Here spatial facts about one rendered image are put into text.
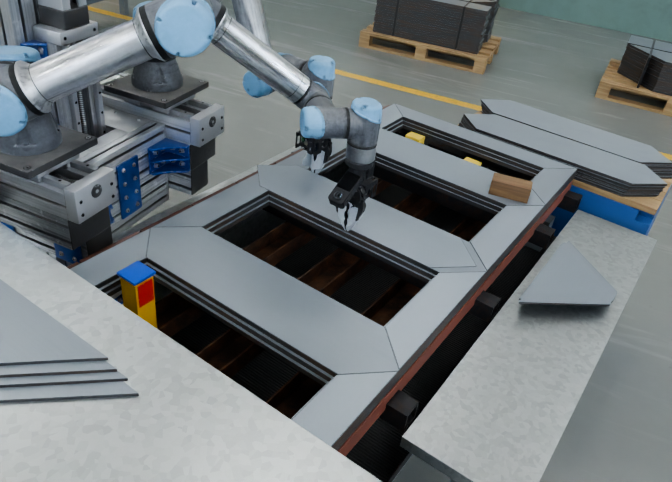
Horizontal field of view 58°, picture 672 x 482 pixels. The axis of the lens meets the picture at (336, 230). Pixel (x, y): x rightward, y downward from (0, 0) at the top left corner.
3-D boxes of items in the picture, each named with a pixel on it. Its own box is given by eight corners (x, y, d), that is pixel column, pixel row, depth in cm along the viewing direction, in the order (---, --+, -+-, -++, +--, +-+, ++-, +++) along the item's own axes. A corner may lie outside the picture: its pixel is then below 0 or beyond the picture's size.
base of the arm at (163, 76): (121, 84, 184) (117, 51, 178) (153, 70, 195) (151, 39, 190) (162, 96, 179) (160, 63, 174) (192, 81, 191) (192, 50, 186)
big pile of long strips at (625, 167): (677, 169, 234) (684, 156, 230) (656, 209, 205) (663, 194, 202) (486, 106, 268) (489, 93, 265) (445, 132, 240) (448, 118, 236)
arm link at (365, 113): (345, 94, 148) (379, 95, 150) (340, 136, 154) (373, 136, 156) (353, 107, 142) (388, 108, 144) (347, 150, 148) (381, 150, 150)
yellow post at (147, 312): (158, 338, 148) (153, 276, 137) (141, 349, 144) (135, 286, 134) (144, 328, 150) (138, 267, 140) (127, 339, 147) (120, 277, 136)
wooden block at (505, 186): (528, 195, 191) (533, 181, 188) (526, 204, 186) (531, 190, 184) (490, 185, 194) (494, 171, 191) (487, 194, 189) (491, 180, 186)
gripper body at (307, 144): (294, 149, 181) (296, 111, 175) (311, 140, 187) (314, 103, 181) (314, 158, 178) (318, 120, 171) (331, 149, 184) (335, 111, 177)
